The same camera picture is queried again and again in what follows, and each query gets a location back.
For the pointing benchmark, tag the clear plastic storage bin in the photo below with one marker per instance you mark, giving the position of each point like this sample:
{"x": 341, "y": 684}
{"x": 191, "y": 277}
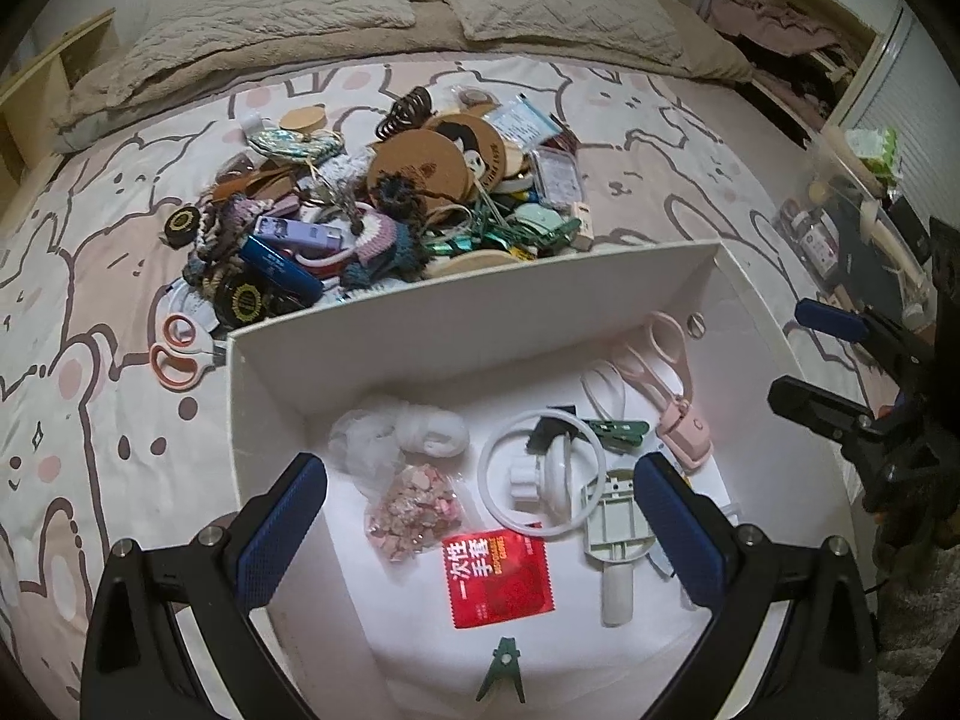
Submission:
{"x": 851, "y": 202}

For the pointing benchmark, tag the round cork lid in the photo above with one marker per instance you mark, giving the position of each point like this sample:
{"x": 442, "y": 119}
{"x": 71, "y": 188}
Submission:
{"x": 304, "y": 120}

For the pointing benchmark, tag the orange and white scissors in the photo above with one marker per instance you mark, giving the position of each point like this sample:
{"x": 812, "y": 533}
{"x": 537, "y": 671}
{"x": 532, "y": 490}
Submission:
{"x": 176, "y": 364}

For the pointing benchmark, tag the round cork coaster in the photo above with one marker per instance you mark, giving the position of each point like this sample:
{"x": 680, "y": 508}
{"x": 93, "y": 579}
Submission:
{"x": 405, "y": 165}

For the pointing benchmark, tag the cork coaster with panda print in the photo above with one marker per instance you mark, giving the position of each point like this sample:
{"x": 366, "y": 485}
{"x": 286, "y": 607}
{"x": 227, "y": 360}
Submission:
{"x": 469, "y": 139}

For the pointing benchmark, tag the white tape roll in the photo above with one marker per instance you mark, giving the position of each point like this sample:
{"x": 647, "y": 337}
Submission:
{"x": 251, "y": 122}

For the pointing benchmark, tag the red foil packet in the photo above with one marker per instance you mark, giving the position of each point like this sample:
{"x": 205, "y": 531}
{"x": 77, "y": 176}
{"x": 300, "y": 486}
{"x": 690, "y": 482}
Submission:
{"x": 495, "y": 577}

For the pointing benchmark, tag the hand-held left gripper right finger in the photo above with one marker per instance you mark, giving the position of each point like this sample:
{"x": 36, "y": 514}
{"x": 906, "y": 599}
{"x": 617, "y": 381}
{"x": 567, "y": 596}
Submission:
{"x": 679, "y": 529}

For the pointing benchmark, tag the brown item in clear wrap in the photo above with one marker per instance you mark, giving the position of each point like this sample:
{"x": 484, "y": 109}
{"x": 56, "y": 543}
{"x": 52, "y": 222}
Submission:
{"x": 240, "y": 163}

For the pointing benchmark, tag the knitted pink and blue hat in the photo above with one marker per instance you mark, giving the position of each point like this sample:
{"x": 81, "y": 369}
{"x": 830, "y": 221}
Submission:
{"x": 382, "y": 240}

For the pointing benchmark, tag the white round plug adapter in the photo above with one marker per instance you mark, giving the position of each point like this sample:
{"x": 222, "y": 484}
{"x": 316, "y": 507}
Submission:
{"x": 544, "y": 476}

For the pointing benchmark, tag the crumpled white plastic bag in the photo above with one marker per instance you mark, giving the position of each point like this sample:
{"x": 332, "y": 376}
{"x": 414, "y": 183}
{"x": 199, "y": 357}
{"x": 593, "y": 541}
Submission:
{"x": 390, "y": 435}

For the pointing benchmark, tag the wooden bedside shelf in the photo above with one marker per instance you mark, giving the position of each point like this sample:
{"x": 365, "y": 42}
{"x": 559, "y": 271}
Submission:
{"x": 45, "y": 86}

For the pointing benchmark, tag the open wardrobe with clothes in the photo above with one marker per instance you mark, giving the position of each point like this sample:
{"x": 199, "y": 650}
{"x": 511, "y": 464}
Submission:
{"x": 780, "y": 30}

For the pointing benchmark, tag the purple rectangular device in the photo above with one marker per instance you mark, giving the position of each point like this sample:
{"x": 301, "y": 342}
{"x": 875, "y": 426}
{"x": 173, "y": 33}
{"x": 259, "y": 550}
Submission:
{"x": 300, "y": 230}

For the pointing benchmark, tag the black hair claw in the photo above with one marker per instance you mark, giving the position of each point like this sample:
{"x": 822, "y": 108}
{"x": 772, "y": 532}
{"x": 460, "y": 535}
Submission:
{"x": 405, "y": 112}

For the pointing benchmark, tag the blue and white sachet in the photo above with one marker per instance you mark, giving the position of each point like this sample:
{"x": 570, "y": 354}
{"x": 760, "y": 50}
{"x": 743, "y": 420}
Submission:
{"x": 525, "y": 120}

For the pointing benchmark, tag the green clothespin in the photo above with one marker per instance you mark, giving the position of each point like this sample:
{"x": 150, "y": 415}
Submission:
{"x": 499, "y": 667}
{"x": 619, "y": 433}

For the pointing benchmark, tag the cartoon printed bed blanket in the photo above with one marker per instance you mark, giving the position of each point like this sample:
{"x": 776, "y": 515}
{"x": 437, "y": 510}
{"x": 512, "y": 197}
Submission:
{"x": 105, "y": 315}

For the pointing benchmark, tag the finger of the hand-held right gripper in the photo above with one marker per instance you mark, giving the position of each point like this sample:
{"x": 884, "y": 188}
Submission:
{"x": 814, "y": 403}
{"x": 829, "y": 319}

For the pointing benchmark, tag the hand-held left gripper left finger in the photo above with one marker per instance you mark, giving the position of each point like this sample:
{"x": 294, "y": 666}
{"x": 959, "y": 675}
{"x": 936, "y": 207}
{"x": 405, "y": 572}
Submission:
{"x": 281, "y": 521}

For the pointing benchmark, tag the round wooden disc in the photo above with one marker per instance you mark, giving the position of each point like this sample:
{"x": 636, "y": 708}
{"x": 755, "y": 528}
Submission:
{"x": 472, "y": 266}

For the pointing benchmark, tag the blue stapler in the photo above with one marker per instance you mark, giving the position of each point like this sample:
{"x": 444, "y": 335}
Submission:
{"x": 281, "y": 268}

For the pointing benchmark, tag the black round tin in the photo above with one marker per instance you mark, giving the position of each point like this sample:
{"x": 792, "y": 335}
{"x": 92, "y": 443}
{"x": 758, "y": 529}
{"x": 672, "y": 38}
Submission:
{"x": 244, "y": 300}
{"x": 180, "y": 225}

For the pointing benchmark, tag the bundle of green clothespins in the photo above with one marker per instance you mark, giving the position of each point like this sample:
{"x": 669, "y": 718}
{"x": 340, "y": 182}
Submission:
{"x": 555, "y": 231}

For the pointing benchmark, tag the white storage box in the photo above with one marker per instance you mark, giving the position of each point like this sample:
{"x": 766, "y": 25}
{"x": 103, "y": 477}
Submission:
{"x": 480, "y": 330}

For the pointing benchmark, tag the teal patterned pouch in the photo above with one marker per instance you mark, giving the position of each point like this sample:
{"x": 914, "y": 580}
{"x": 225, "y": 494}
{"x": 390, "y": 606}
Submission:
{"x": 292, "y": 142}

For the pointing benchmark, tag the pink scissors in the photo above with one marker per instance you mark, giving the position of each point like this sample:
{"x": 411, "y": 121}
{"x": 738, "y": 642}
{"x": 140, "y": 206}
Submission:
{"x": 652, "y": 352}

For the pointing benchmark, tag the white embroidery hoop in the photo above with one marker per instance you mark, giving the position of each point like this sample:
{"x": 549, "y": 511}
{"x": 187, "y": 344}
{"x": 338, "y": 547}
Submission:
{"x": 540, "y": 472}

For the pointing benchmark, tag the bag of pink pieces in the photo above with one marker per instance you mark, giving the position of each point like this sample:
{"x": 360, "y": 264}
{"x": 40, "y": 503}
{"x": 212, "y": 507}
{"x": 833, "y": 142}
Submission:
{"x": 416, "y": 514}

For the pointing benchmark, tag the pink notepad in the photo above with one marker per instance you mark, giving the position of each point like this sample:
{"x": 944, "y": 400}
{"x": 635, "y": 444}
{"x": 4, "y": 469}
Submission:
{"x": 283, "y": 204}

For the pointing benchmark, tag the pink transparent box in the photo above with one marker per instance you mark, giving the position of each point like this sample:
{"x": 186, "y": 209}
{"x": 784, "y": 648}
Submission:
{"x": 559, "y": 174}

